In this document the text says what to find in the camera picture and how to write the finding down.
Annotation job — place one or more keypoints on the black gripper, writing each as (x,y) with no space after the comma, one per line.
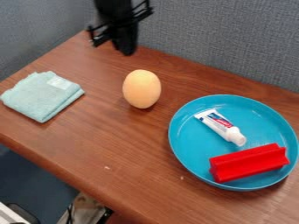
(120,17)

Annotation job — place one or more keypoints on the white toothpaste tube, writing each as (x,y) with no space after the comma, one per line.
(222,126)

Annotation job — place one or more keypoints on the light blue folded cloth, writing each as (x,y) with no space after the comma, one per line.
(41,95)

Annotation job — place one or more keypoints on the blue round plate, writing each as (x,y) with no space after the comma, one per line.
(196,142)

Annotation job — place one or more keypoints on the orange egg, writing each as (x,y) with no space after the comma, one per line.
(141,88)

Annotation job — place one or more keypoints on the red plastic block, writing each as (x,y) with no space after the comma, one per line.
(247,162)

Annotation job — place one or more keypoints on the grey object under table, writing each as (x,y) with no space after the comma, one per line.
(85,211)

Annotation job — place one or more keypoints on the white object bottom left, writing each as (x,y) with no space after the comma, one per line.
(12,214)

